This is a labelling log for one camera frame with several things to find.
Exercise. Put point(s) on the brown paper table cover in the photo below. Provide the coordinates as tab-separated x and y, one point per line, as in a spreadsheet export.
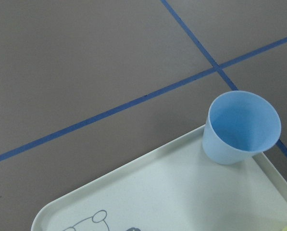
89	85

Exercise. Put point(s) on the cream plastic tray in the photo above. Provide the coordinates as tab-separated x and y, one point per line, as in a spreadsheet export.
175	187

